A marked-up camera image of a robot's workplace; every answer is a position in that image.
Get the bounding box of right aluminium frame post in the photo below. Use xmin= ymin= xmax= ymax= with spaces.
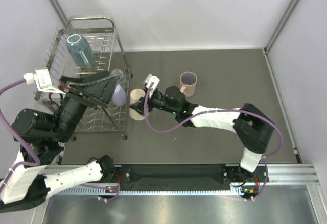
xmin=262 ymin=0 xmax=313 ymax=54

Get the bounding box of purple cable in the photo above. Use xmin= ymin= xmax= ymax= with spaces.
xmin=0 ymin=78 xmax=120 ymax=201
xmin=143 ymin=81 xmax=284 ymax=201

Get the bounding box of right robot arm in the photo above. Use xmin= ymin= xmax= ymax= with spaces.
xmin=129 ymin=86 xmax=276 ymax=182

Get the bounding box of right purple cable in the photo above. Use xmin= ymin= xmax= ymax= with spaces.
xmin=143 ymin=81 xmax=284 ymax=201

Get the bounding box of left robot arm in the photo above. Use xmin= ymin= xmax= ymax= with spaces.
xmin=1 ymin=71 xmax=121 ymax=213

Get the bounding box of teal ceramic mug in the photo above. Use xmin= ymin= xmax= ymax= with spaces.
xmin=66 ymin=34 xmax=96 ymax=69

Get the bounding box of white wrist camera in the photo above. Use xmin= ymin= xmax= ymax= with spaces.
xmin=23 ymin=69 xmax=65 ymax=94
xmin=143 ymin=74 xmax=160 ymax=98

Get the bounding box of lavender plastic cup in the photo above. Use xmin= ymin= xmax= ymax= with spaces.
xmin=111 ymin=84 xmax=127 ymax=106

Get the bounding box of aluminium frame post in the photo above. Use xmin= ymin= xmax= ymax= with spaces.
xmin=49 ymin=0 xmax=69 ymax=28
xmin=262 ymin=0 xmax=313 ymax=54

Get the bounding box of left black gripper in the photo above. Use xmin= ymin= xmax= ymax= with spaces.
xmin=52 ymin=70 xmax=123 ymax=142

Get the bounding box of clear glass cup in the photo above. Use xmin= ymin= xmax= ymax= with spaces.
xmin=111 ymin=68 xmax=128 ymax=88

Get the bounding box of steel dish rack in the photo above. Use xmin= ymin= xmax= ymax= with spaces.
xmin=35 ymin=15 xmax=133 ymax=140

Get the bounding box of grey slotted cable duct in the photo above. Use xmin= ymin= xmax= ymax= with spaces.
xmin=57 ymin=185 xmax=258 ymax=196

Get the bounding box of pink mug lavender inside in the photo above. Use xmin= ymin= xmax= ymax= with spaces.
xmin=179 ymin=72 xmax=198 ymax=97

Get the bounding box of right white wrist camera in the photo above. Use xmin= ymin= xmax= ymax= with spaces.
xmin=143 ymin=74 xmax=160 ymax=98

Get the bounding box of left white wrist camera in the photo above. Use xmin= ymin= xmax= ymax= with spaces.
xmin=23 ymin=69 xmax=65 ymax=94

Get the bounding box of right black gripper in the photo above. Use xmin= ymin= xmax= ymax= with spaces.
xmin=130 ymin=88 xmax=179 ymax=116

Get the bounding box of beige plastic cup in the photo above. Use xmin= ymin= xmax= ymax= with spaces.
xmin=129 ymin=89 xmax=146 ymax=121

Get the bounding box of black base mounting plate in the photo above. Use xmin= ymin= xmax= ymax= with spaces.
xmin=117 ymin=164 xmax=266 ymax=191

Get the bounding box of left aluminium frame post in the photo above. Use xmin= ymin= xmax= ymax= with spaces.
xmin=49 ymin=0 xmax=69 ymax=28

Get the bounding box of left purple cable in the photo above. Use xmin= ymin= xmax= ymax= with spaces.
xmin=0 ymin=78 xmax=120 ymax=201

